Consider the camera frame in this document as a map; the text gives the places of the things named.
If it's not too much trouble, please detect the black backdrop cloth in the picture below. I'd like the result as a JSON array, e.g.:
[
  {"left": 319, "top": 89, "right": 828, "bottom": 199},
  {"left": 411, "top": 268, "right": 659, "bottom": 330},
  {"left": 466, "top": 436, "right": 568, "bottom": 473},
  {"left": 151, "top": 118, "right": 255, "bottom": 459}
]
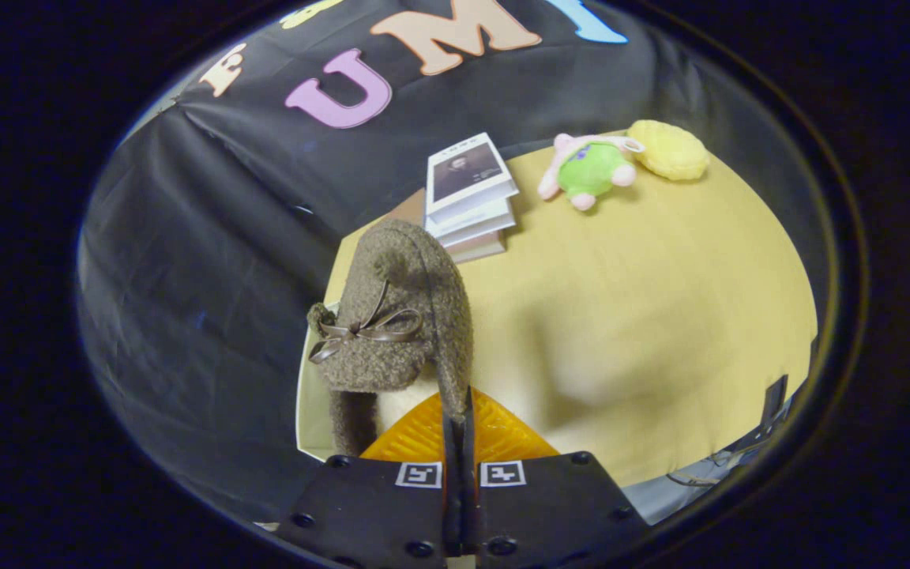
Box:
[{"left": 76, "top": 0, "right": 831, "bottom": 526}]

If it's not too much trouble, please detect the brown book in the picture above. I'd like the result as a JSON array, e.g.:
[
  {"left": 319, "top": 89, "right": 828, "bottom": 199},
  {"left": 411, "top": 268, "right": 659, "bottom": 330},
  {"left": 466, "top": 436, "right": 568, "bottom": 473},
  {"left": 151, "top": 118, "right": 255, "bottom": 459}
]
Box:
[{"left": 388, "top": 190, "right": 429, "bottom": 230}]

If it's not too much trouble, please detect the dark equipment stand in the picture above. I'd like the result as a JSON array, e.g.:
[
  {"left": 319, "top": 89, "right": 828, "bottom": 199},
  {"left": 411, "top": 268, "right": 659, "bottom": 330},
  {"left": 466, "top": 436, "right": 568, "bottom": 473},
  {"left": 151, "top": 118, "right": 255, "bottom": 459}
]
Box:
[{"left": 728, "top": 375, "right": 789, "bottom": 456}]

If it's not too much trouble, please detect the brown fluffy shoe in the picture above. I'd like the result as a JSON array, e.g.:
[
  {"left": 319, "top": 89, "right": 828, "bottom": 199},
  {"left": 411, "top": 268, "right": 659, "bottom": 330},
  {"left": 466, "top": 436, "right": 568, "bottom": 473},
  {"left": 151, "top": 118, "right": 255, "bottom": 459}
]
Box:
[{"left": 306, "top": 219, "right": 475, "bottom": 458}]

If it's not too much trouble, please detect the yellow plush cushion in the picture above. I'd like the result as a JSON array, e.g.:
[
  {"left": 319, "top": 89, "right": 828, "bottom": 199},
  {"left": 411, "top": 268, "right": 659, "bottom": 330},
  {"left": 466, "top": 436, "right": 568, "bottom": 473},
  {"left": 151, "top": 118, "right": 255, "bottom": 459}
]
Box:
[{"left": 627, "top": 119, "right": 710, "bottom": 182}]

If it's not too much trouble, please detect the pink book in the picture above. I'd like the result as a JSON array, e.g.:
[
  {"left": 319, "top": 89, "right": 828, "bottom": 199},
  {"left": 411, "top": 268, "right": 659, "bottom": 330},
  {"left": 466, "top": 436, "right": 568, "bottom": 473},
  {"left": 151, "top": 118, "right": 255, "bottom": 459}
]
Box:
[{"left": 443, "top": 231, "right": 507, "bottom": 264}]

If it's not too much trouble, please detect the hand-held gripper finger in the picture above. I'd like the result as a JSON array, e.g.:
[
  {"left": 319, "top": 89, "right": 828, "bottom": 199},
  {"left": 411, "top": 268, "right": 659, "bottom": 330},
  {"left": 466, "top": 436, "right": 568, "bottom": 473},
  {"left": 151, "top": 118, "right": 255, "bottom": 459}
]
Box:
[
  {"left": 275, "top": 389, "right": 464, "bottom": 569},
  {"left": 461, "top": 386, "right": 652, "bottom": 569}
]

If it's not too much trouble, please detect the white portrait cover book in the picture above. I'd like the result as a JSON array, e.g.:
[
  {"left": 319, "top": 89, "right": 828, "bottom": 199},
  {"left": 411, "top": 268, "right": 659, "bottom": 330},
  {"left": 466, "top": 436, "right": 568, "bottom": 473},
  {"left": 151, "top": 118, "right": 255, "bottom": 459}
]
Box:
[{"left": 425, "top": 132, "right": 520, "bottom": 230}]

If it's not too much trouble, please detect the plain white book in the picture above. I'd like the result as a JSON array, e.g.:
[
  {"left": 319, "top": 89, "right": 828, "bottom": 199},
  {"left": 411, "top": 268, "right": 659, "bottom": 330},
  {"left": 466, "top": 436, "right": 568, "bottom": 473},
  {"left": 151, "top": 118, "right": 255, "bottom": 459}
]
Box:
[{"left": 426, "top": 198, "right": 517, "bottom": 247}]

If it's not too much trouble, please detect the pink and green plush toy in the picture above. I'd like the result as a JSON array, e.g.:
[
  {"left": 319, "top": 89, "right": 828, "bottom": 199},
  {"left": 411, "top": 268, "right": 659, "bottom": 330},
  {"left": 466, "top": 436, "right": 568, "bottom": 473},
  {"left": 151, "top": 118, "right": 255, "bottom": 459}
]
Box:
[{"left": 537, "top": 133, "right": 645, "bottom": 212}]

